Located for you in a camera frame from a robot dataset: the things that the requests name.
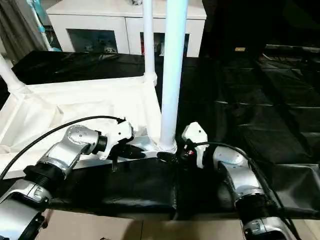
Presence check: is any black mat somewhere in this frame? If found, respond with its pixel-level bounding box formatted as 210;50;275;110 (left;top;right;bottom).
0;45;320;221

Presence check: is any grey curtain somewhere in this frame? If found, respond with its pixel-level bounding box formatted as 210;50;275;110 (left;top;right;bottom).
0;0;42;65

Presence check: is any light blue plastic item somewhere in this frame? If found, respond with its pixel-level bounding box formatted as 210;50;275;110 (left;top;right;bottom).
27;0;55;52

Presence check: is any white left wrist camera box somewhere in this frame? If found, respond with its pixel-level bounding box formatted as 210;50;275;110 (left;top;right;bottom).
99;119;135;161

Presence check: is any white cabinet with glass doors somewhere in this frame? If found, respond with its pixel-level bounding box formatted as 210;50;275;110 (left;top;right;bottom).
46;0;207;57

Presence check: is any white plastic table top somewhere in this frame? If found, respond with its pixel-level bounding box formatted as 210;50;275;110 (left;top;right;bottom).
0;75;179;179

